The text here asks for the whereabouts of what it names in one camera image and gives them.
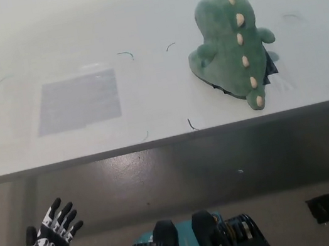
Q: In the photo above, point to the green plush dinosaur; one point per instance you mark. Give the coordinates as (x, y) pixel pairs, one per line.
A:
(229, 54)

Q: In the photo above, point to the black teal robot torso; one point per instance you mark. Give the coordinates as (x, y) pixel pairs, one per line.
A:
(205, 243)

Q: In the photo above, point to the grey translucent tape patch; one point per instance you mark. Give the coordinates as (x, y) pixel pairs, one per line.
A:
(78, 101)

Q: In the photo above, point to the black tape patch on table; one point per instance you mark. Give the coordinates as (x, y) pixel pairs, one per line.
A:
(271, 70)

